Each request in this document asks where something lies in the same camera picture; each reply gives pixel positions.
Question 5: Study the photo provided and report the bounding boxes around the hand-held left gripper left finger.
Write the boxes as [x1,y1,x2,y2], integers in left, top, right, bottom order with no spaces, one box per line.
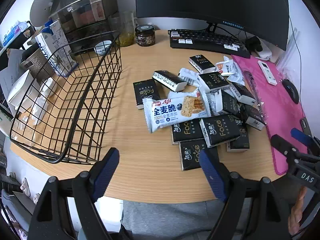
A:
[28,147,123,240]

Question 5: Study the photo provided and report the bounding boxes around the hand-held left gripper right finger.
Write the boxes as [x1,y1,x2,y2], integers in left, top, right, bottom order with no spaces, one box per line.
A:
[199,149,292,240]

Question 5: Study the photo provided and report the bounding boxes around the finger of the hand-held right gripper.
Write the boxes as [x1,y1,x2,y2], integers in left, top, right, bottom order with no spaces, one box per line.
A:
[271,134,320,167]
[291,117,320,155]

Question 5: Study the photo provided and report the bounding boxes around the pile of black tissue packets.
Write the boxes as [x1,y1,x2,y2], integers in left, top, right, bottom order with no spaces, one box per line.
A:
[152,70,267,172]

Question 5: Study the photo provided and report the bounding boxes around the black wire basket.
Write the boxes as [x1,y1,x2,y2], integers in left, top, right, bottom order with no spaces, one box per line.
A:
[9,30,123,165]

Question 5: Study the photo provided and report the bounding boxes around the large white cracker packet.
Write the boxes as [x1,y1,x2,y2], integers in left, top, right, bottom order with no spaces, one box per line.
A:
[142,91,212,134]

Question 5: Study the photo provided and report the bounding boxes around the person's right hand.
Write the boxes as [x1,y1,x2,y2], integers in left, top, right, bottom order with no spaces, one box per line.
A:
[287,187,308,236]

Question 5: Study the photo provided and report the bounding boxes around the pink mouse mat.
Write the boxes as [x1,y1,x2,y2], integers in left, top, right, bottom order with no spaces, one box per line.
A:
[231,53,311,176]

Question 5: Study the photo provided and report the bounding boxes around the clear plastic wrapper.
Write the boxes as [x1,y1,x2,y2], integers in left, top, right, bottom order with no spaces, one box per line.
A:
[244,70,268,125]

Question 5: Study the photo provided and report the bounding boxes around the black computer mouse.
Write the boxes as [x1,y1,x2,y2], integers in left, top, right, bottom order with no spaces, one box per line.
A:
[282,79,300,105]

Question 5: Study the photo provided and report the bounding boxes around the person's grey trousers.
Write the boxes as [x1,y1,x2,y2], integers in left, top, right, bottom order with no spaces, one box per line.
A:
[122,199,253,240]

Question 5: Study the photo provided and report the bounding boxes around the white remote control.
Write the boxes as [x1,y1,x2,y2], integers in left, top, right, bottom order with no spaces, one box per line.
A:
[257,60,278,85]

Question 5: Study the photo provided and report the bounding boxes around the clear plastic bag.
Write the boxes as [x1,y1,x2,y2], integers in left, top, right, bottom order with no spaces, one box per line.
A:
[274,26,301,73]

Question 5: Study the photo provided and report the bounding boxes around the black tissue pack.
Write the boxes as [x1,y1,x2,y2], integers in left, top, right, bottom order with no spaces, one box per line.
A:
[133,79,161,110]
[189,54,217,74]

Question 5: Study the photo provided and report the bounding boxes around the white orange snack packet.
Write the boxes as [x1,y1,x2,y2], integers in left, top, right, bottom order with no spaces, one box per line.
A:
[215,56,238,76]

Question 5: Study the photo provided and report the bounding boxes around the white plastic box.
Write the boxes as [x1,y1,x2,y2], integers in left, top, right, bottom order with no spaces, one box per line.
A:
[7,69,41,111]

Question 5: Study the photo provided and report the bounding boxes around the small white ceramic cup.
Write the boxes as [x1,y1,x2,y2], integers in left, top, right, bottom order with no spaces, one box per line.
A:
[94,40,112,56]

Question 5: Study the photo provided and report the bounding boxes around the black keyboard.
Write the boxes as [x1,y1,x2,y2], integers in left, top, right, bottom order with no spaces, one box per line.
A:
[168,28,251,59]

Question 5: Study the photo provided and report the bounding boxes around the brown woven basket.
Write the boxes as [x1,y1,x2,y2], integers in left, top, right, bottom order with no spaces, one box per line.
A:
[20,47,57,85]

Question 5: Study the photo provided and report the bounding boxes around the white milk carton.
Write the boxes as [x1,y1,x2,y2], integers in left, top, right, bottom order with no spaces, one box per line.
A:
[35,19,77,77]

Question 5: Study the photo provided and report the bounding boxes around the white paper sheets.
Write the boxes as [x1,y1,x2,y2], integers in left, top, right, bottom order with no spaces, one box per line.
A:
[0,48,28,98]

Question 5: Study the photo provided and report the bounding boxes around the dark glass jar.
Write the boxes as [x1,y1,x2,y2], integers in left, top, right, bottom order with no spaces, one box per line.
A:
[135,24,156,47]

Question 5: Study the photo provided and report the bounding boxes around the clear glass cup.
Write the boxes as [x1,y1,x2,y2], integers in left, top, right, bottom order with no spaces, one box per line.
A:
[108,11,136,47]

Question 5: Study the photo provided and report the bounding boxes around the black computer monitor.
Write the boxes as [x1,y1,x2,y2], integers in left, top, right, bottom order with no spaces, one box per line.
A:
[135,0,293,52]

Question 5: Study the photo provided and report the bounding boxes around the white round fan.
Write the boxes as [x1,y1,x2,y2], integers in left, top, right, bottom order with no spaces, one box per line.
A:
[30,0,62,28]

